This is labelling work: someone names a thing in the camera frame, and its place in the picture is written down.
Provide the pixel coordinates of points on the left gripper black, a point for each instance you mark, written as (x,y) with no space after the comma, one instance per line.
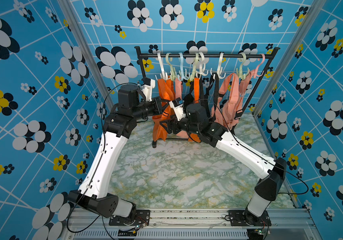
(157,104)

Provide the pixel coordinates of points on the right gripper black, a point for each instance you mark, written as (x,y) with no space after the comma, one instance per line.
(175,123)

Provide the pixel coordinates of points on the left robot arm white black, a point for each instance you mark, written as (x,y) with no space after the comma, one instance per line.
(134,102)

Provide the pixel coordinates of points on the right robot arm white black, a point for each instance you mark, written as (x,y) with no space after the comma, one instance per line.
(271,172)

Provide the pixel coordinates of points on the white hook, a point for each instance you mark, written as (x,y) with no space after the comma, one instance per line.
(202,65)
(219,69)
(163,72)

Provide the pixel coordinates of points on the pale green hook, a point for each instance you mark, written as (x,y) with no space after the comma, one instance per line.
(195,64)
(173,74)
(239,71)

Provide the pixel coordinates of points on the black bag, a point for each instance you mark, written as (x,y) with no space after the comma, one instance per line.
(208,87)

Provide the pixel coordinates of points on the black metal clothes rack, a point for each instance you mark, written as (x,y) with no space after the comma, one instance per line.
(176,63)

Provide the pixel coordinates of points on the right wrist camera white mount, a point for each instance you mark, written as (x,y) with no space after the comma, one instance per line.
(178,106)

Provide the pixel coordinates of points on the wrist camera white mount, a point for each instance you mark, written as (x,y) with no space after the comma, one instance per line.
(178,106)
(147,87)

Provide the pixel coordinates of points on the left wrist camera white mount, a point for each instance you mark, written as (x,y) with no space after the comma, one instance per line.
(147,87)

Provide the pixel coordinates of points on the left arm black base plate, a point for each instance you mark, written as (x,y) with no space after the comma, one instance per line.
(141,217)

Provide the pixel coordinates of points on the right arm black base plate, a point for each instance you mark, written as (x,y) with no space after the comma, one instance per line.
(243,218)

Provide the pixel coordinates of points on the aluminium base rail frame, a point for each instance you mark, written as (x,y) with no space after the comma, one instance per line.
(196,224)

